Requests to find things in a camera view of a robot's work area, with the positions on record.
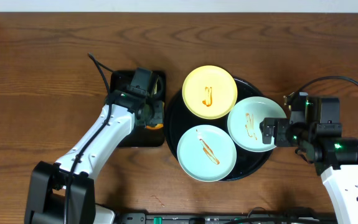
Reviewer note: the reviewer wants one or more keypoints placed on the yellow plate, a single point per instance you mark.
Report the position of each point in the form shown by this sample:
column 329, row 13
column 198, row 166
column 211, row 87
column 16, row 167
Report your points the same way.
column 209, row 92

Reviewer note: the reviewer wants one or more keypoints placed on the orange green sponge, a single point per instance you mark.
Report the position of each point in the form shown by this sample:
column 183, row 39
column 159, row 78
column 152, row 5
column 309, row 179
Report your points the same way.
column 155, row 127

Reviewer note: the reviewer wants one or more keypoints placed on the light blue front plate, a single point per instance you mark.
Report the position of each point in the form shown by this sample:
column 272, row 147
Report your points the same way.
column 206, row 153

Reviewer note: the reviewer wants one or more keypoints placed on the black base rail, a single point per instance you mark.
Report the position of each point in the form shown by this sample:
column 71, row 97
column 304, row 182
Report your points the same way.
column 142, row 218

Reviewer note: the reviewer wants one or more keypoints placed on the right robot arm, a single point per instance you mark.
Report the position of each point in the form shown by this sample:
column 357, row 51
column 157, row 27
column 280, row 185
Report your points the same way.
column 335, row 158

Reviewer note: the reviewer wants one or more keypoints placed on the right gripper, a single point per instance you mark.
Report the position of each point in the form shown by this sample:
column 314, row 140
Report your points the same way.
column 278, row 132

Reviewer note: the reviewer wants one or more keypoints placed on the light green plate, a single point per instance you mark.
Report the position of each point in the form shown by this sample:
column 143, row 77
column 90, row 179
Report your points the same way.
column 244, row 122

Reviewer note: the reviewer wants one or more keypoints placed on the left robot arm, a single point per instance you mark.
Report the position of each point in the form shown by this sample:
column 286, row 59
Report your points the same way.
column 64, row 192

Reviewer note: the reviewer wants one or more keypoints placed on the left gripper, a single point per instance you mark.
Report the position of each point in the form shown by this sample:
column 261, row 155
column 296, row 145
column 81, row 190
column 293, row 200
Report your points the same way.
column 157, row 112

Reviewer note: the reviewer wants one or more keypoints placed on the black rectangular tray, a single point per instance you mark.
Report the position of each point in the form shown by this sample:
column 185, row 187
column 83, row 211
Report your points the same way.
column 139, row 136

